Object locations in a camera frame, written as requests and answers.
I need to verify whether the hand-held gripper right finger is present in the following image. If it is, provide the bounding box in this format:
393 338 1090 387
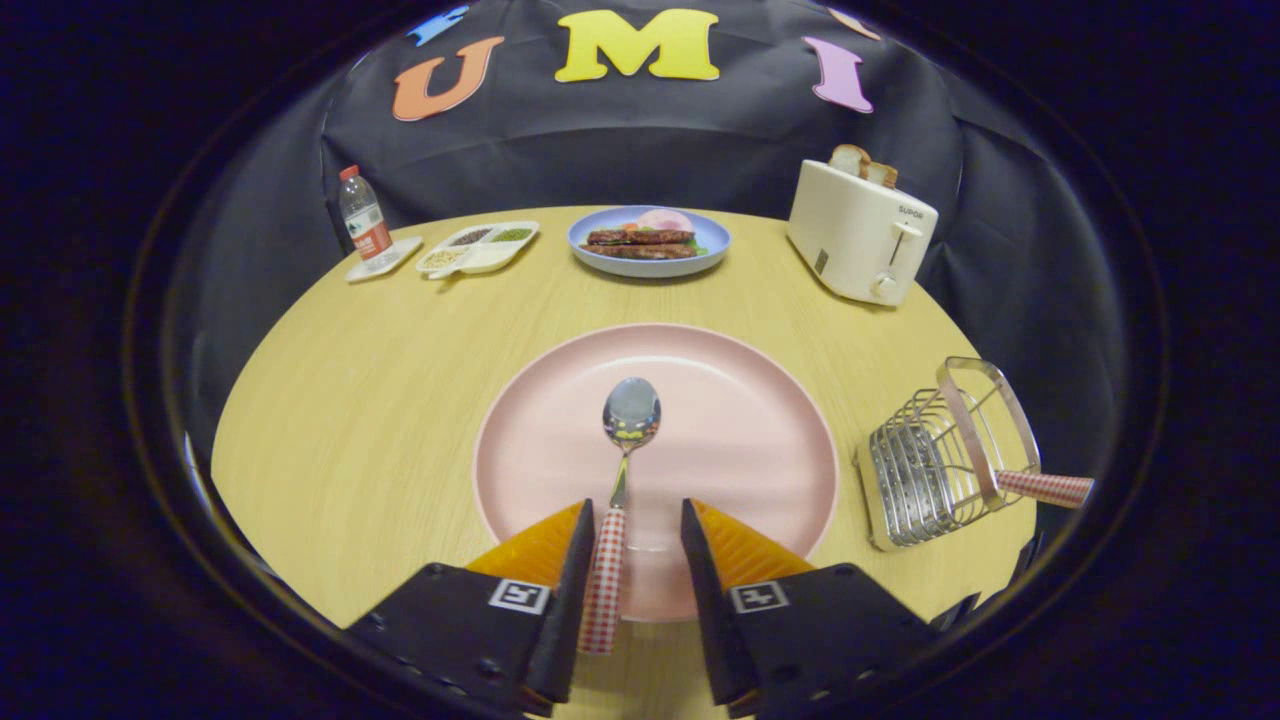
680 497 941 719

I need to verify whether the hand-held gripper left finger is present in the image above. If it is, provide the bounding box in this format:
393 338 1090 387
345 498 598 719

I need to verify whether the fork with red checked handle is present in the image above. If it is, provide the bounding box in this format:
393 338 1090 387
960 468 1096 508

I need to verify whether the spoon with red checked handle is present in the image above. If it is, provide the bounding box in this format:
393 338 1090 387
577 376 663 657

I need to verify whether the pink plate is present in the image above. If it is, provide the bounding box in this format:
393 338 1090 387
472 322 841 624

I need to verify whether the white divided condiment dish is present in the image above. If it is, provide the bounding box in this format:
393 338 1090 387
416 220 541 280

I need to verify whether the white square coaster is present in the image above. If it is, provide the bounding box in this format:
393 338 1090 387
345 236 425 284

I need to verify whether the cream white toaster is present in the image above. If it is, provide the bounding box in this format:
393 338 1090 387
786 158 940 307

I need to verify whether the blue plate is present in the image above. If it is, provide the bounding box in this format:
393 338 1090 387
566 205 732 279

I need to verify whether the brown grilled meat strip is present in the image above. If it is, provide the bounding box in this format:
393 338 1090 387
587 228 696 247
585 243 698 261

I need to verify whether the clear plastic water bottle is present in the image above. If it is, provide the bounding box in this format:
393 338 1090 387
338 165 395 271

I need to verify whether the black backdrop cloth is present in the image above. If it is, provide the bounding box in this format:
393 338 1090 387
165 0 1131 621

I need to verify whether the metal wire cutlery basket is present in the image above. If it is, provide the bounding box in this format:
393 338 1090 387
855 356 1043 553

